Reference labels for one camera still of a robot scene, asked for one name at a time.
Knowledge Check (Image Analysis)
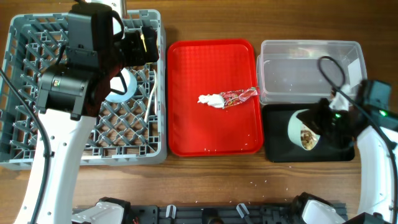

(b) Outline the left black cable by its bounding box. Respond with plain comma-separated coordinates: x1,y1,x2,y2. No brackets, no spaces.
0,68,52,224

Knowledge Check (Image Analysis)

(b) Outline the grey dishwasher rack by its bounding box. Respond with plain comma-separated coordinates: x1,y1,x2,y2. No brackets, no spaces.
1,9,167,170

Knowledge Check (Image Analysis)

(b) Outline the clear plastic bin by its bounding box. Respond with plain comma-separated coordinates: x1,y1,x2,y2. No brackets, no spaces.
256,40,368,105

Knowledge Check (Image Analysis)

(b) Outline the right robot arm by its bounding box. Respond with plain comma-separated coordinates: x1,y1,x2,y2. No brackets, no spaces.
287,80,397,223

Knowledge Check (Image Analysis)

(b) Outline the black cable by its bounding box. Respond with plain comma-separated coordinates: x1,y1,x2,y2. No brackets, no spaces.
0,68,52,224
317,55,398,212

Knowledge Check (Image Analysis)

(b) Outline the light blue bowl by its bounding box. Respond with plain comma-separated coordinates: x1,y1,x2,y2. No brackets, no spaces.
105,68,137,103

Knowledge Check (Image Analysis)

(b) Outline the cream plastic fork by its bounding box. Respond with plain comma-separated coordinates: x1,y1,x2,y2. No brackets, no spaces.
152,70,159,116

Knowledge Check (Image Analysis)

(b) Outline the cream plastic spoon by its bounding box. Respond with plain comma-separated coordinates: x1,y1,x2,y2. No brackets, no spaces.
144,80,157,123

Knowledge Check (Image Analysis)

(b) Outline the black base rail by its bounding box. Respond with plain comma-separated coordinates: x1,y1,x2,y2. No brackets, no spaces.
131,203,291,224

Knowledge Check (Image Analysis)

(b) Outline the red plastic tray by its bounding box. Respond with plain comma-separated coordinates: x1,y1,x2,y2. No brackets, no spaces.
166,39,264,157

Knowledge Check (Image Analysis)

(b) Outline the white tissue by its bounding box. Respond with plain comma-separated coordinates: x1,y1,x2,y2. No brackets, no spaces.
198,94,224,108

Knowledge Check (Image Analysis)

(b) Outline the green bowl with food scraps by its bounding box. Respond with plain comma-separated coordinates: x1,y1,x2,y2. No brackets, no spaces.
287,110,320,151

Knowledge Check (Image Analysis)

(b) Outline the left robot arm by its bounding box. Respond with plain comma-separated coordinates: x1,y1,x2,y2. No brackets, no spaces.
16,1,159,223

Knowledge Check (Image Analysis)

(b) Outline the right black cable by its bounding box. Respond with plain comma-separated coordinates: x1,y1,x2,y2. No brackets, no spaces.
317,55,398,212

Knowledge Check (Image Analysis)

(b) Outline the black plastic tray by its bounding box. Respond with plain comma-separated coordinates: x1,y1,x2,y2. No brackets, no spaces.
262,103,355,162

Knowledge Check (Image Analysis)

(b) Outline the red snack wrapper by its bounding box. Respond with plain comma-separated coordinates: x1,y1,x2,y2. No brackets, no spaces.
220,87,259,109

